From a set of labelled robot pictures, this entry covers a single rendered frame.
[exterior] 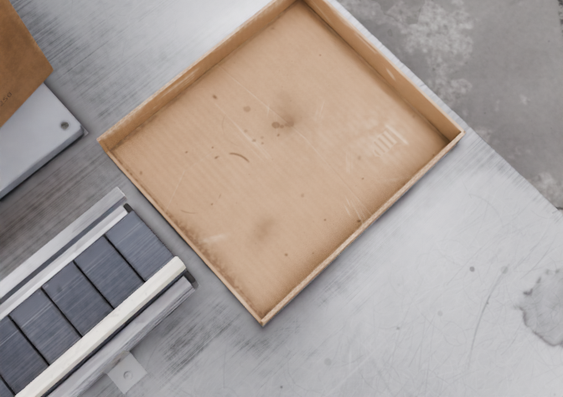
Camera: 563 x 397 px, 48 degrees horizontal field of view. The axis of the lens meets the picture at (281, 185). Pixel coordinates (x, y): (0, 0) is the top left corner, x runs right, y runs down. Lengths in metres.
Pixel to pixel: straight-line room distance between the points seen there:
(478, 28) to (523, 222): 1.15
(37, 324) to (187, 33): 0.37
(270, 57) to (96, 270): 0.31
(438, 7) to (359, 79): 1.11
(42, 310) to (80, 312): 0.04
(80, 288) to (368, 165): 0.33
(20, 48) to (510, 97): 1.35
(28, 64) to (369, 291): 0.43
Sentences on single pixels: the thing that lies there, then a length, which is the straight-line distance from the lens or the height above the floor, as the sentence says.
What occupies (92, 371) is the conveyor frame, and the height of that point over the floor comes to 0.88.
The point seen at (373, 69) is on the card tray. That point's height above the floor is 0.83.
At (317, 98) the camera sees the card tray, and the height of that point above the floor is 0.83.
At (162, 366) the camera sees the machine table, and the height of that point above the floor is 0.83.
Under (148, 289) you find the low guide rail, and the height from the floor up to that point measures 0.92.
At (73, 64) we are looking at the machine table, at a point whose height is 0.83.
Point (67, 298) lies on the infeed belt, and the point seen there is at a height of 0.88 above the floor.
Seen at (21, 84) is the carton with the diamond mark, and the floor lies 0.88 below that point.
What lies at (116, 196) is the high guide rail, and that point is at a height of 0.96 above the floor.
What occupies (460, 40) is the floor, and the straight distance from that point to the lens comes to 1.82.
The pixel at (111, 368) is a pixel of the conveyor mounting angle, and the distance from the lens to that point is 0.69.
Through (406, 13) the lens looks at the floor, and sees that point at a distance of 1.82.
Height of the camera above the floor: 1.51
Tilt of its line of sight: 73 degrees down
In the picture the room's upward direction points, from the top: 9 degrees clockwise
